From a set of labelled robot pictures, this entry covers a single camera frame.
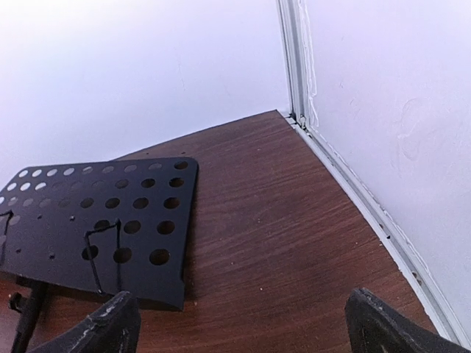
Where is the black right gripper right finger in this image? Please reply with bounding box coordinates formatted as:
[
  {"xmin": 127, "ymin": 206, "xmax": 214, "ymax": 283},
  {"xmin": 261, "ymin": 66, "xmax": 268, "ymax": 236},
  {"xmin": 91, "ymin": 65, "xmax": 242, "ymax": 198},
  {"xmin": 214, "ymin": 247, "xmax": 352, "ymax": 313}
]
[{"xmin": 344, "ymin": 288, "xmax": 468, "ymax": 353}]

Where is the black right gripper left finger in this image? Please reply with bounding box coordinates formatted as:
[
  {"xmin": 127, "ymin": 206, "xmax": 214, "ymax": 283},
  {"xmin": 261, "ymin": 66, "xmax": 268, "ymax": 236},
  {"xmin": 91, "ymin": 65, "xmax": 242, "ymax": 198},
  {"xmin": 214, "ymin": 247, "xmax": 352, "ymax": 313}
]
[{"xmin": 33, "ymin": 291, "xmax": 141, "ymax": 352}]

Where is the right aluminium frame post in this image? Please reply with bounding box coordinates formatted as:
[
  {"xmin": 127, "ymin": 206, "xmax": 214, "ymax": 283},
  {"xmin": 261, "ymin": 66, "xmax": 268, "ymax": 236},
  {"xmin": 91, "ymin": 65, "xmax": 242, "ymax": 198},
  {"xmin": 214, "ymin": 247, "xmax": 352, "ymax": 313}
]
[{"xmin": 277, "ymin": 1, "xmax": 319, "ymax": 130}]

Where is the right side bottom frame rail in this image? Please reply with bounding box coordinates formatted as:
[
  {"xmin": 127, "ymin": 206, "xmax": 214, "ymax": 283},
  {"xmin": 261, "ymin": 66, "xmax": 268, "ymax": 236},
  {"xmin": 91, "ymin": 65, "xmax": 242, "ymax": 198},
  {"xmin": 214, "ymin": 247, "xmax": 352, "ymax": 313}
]
[{"xmin": 285, "ymin": 116, "xmax": 470, "ymax": 349}]

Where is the black music stand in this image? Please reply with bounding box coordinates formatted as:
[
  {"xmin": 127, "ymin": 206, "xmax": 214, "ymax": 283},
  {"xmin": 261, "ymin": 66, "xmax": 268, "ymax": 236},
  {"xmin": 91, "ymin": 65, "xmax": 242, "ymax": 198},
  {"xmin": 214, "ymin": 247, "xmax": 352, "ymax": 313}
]
[{"xmin": 1, "ymin": 157, "xmax": 199, "ymax": 352}]

